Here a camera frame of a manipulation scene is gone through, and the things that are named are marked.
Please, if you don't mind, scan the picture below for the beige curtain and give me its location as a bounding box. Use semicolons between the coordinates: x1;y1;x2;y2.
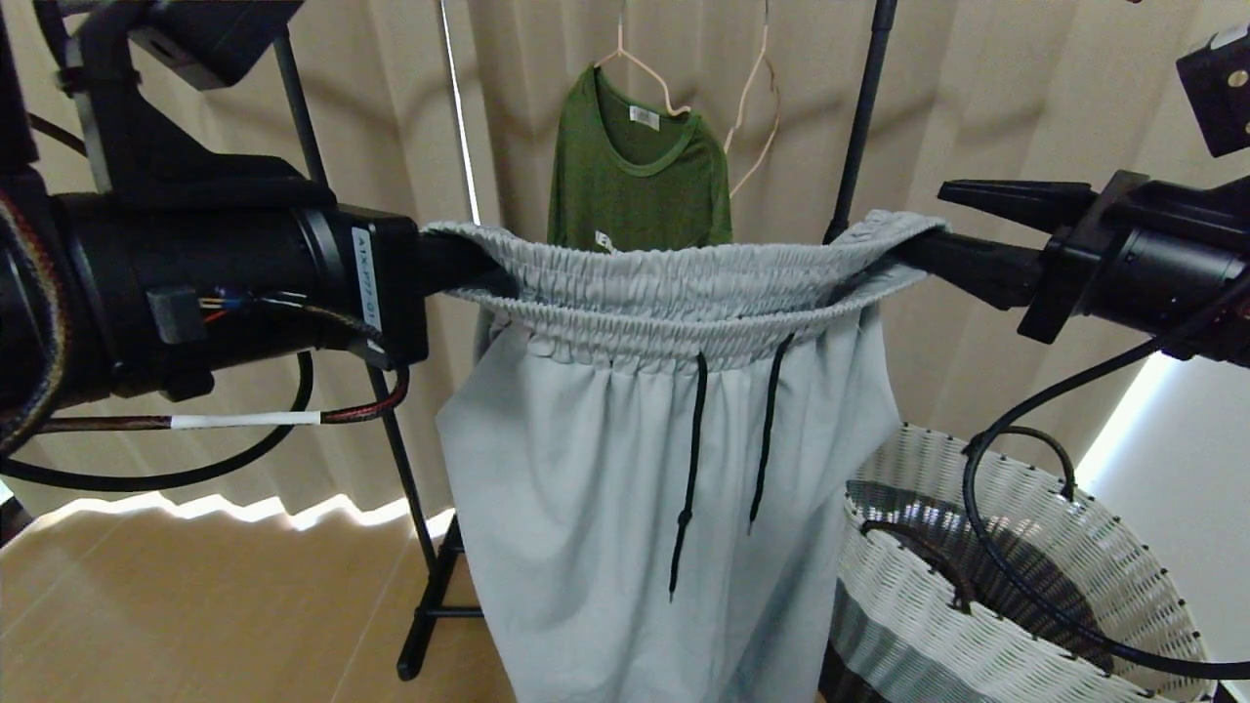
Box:
0;0;1250;533

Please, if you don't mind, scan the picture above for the white laundry basket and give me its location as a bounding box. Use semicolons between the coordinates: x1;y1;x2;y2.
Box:
820;423;1217;703

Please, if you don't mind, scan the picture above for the black cable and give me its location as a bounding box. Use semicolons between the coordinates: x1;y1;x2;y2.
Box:
0;350;315;493
962;278;1250;682

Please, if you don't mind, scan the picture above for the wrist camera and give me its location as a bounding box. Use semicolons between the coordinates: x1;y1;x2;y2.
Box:
34;0;338;211
1176;24;1250;159

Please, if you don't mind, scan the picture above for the green long-sleeved shirt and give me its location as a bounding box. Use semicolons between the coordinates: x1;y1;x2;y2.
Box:
547;63;733;255

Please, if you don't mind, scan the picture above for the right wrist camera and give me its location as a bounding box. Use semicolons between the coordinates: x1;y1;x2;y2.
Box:
1176;24;1250;159

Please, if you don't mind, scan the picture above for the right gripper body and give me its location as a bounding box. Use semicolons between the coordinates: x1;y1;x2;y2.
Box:
1016;171;1250;364

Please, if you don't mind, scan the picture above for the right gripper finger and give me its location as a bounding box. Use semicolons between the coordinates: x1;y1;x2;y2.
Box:
937;180;1100;235
894;229;1048;311

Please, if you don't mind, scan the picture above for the black clothes rack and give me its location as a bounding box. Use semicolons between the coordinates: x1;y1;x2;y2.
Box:
269;0;899;682

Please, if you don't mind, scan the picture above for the pink clothes hanger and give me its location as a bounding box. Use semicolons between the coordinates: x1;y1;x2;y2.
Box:
723;0;784;199
593;0;692;119

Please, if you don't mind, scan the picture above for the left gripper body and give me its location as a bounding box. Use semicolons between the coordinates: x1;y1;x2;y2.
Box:
57;190;431;403

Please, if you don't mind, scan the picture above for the pale grey printed garment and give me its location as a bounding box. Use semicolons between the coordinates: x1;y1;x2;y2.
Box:
420;210;950;703

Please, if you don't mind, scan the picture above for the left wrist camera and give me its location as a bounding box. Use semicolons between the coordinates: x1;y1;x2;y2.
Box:
34;0;338;211

